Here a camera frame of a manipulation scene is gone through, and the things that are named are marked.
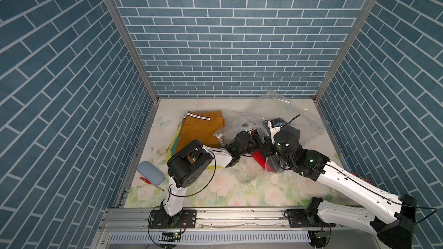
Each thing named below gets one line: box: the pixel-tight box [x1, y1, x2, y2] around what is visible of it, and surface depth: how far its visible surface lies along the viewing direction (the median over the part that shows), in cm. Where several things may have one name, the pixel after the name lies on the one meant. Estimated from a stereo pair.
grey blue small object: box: [137, 160, 165, 186], surface depth 87 cm
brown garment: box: [175, 110, 226, 154], surface depth 94 cm
